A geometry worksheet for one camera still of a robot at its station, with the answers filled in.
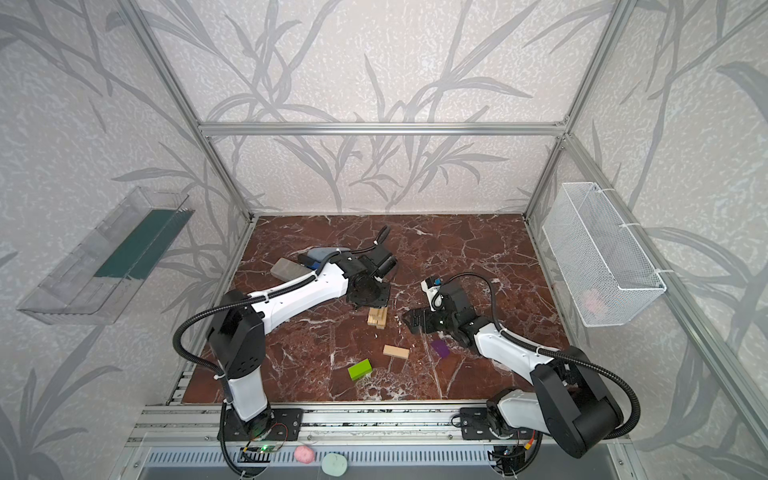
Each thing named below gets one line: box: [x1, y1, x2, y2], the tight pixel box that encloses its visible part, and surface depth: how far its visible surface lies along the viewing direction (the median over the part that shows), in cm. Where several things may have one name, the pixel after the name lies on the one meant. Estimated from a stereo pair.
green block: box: [347, 358, 373, 381], surface depth 83 cm
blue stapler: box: [298, 254, 321, 270], surface depth 104 cm
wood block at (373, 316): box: [367, 307, 380, 326], surface depth 91 cm
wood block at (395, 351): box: [382, 344, 410, 359], surface depth 87 cm
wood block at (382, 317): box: [376, 306, 388, 330], surface depth 91 cm
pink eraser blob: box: [294, 445, 315, 464], surface depth 70 cm
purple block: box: [431, 339, 450, 358], surface depth 88 cm
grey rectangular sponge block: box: [270, 257, 313, 282], surface depth 103 cm
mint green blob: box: [321, 453, 348, 477], surface depth 68 cm
